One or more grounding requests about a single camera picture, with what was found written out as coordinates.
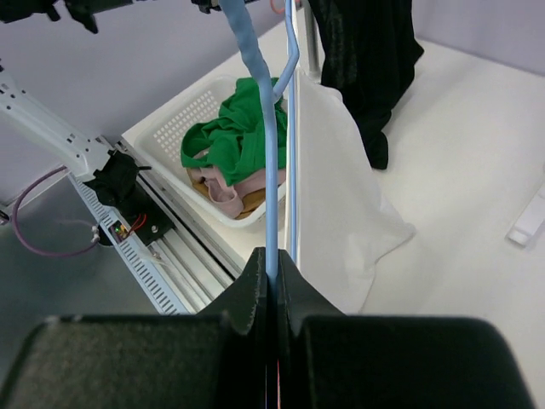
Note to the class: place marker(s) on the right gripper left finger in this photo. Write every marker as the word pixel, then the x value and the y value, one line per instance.
pixel 213 359

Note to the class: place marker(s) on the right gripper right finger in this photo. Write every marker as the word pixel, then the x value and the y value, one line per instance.
pixel 328 359

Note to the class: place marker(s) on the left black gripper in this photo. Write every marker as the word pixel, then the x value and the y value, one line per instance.
pixel 82 11

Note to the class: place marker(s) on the white tank top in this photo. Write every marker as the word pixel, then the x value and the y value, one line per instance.
pixel 345 224

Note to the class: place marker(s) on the blue hanger with white top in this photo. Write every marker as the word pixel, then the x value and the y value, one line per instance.
pixel 241 25

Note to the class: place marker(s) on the mauve tank top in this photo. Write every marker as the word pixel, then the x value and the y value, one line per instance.
pixel 221 196

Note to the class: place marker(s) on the green tank top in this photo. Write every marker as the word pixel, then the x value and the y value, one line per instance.
pixel 234 142

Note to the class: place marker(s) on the black tank top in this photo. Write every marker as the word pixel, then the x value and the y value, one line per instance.
pixel 370 56

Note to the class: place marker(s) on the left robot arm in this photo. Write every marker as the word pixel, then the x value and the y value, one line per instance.
pixel 111 175

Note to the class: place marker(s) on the white plastic laundry basket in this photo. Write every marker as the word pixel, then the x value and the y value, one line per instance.
pixel 159 145

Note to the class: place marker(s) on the white slotted cable duct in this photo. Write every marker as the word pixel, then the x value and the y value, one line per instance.
pixel 136 257

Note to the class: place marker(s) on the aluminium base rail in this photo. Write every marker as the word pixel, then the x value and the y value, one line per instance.
pixel 196 259

